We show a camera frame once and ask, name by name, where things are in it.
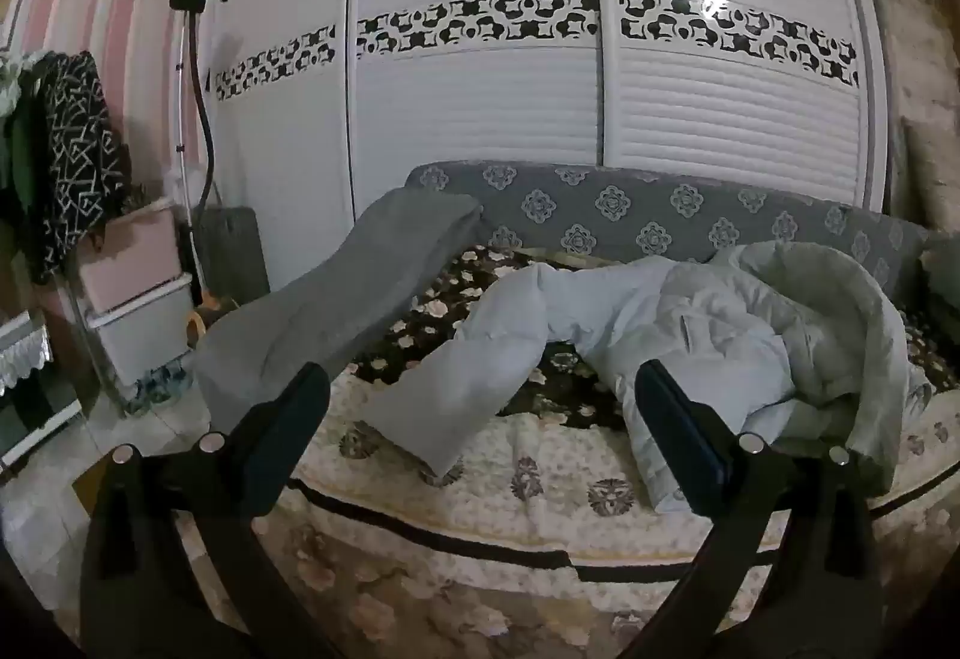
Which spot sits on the white slatted wardrobe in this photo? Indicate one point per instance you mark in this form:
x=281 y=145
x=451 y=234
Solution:
x=480 y=126

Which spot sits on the brown cardboard piece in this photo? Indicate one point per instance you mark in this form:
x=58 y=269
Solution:
x=88 y=486

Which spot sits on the beige floral quilt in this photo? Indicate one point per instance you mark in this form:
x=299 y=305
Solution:
x=540 y=479

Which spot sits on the black patterned garment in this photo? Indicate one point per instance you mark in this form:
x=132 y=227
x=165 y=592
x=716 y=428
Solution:
x=75 y=156

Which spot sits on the white lace cloth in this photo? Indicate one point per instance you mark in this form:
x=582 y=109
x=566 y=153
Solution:
x=22 y=348

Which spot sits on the white storage drawer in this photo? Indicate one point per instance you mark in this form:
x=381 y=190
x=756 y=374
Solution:
x=142 y=336

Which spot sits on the dark floral blanket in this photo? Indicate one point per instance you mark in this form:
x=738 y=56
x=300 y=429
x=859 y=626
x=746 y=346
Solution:
x=450 y=314

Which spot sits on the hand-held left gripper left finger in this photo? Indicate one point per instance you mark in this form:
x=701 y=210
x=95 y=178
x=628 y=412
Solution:
x=300 y=419

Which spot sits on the pair of shoes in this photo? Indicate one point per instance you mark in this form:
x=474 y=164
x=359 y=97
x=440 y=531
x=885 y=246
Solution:
x=157 y=385

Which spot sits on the light blue puffer jacket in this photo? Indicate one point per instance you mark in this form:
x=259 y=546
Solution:
x=675 y=321

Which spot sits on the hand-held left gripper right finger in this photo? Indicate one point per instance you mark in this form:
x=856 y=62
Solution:
x=667 y=426

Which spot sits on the plain grey cloth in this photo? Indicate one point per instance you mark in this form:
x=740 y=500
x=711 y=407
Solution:
x=337 y=299

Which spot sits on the grey flat board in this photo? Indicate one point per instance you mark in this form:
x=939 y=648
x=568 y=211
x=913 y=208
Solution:
x=232 y=254

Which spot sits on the beige fluffy pillow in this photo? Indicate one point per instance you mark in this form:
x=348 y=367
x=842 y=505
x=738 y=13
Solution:
x=934 y=171
x=911 y=51

